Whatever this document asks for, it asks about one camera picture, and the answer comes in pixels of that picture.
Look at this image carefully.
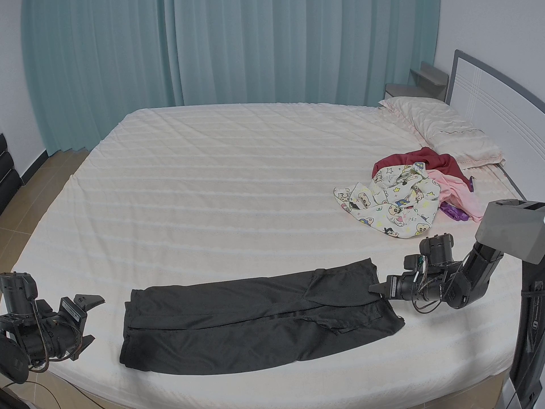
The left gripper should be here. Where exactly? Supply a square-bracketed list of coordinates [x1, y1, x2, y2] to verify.
[33, 294, 106, 362]

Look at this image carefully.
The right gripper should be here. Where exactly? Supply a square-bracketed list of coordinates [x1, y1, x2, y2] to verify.
[386, 272, 427, 302]

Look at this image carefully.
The black T-shirt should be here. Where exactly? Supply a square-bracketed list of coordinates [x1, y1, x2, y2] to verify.
[119, 259, 405, 376]

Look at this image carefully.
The white printed pyjama top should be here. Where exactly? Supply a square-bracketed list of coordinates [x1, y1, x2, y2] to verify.
[333, 163, 441, 238]

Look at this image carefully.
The purple garment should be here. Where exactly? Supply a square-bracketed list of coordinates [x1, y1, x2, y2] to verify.
[439, 177, 476, 223]

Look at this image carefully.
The pink garment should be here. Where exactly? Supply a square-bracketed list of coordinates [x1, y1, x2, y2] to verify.
[426, 170, 484, 221]

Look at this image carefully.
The dark red garment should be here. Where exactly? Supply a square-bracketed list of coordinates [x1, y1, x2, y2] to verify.
[372, 147, 469, 182]

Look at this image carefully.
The cream pillow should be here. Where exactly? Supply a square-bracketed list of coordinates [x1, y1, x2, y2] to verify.
[379, 96, 506, 169]

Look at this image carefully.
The black chest of drawers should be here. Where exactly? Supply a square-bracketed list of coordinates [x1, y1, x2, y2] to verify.
[0, 132, 22, 216]

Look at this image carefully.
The grey bedside table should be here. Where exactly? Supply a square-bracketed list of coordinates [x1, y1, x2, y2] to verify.
[384, 61, 448, 101]

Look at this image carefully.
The bed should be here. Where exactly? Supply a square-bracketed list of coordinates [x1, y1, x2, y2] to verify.
[11, 49, 545, 409]

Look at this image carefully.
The blue-green curtain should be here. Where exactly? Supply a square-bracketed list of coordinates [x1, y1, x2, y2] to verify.
[21, 0, 175, 156]
[164, 0, 439, 106]

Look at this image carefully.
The black cable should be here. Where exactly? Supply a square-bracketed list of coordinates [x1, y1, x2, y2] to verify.
[0, 377, 104, 409]

